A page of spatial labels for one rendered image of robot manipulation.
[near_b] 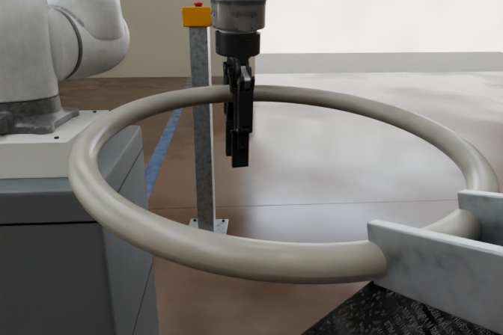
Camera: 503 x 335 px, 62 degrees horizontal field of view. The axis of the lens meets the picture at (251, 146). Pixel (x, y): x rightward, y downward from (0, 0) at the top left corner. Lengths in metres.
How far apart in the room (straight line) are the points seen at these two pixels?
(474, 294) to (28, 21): 0.80
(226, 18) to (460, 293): 0.51
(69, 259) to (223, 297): 1.02
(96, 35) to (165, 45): 5.80
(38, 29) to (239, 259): 0.67
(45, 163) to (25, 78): 0.17
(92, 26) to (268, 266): 0.78
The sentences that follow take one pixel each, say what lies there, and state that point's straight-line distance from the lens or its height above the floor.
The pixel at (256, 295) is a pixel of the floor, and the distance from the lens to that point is 1.75.
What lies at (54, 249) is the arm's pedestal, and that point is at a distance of 0.82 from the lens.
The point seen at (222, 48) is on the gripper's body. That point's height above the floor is 1.02.
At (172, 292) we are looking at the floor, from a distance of 1.80.
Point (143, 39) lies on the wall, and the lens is 6.83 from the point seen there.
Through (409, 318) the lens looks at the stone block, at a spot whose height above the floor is 0.75.
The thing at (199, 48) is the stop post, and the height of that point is 0.91.
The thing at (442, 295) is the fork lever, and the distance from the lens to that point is 0.31.
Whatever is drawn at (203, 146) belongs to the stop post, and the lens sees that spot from 1.96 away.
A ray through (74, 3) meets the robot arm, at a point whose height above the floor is 1.09.
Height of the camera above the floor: 1.09
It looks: 19 degrees down
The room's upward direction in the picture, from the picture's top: straight up
